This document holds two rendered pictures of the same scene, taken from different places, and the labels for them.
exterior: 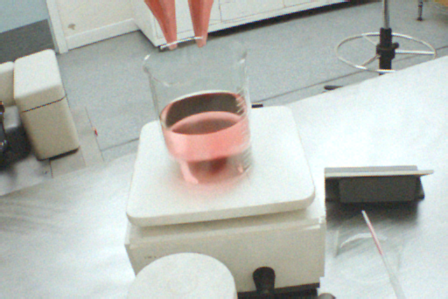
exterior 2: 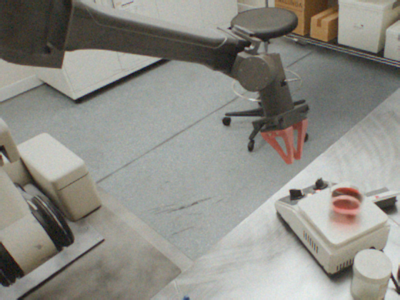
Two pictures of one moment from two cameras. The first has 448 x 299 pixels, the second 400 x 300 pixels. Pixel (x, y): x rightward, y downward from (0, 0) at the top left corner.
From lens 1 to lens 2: 0.50 m
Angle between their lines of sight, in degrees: 23
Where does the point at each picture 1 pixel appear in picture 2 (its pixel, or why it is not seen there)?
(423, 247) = not seen: outside the picture
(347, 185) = not seen: hidden behind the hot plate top
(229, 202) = (364, 228)
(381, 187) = (383, 202)
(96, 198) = (261, 239)
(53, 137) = (84, 201)
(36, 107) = (69, 183)
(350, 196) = not seen: hidden behind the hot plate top
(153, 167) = (323, 221)
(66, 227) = (260, 258)
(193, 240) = (353, 245)
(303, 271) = (382, 244)
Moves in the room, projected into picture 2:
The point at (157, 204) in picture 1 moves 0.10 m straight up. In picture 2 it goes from (340, 236) to (346, 193)
